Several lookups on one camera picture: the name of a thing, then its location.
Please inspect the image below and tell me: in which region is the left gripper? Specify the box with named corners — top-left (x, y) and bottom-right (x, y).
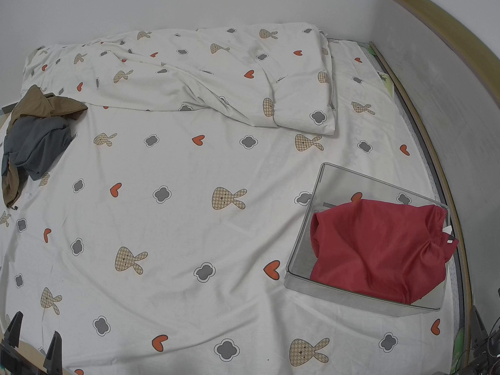
top-left (0, 311), bottom-right (64, 375)

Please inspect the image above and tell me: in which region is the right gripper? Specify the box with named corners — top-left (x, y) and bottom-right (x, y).
top-left (470, 305), bottom-right (500, 366)

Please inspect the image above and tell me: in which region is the red shirt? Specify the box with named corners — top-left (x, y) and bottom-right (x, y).
top-left (310, 198), bottom-right (459, 305)

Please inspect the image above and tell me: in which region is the brown garment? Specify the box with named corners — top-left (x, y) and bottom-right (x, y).
top-left (2, 84), bottom-right (88, 210)

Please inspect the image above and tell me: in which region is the white printed pillow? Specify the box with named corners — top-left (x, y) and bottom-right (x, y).
top-left (327, 39), bottom-right (397, 132)

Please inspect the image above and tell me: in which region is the clear plastic box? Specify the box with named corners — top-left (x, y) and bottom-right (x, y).
top-left (284, 162), bottom-right (451, 318)

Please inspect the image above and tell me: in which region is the bed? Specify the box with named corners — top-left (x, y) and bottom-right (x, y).
top-left (0, 0), bottom-right (500, 375)

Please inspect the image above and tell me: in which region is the white printed quilt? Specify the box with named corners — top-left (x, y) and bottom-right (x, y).
top-left (21, 23), bottom-right (338, 136)

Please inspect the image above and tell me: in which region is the grey garment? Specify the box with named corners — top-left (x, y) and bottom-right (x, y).
top-left (2, 116), bottom-right (75, 181)

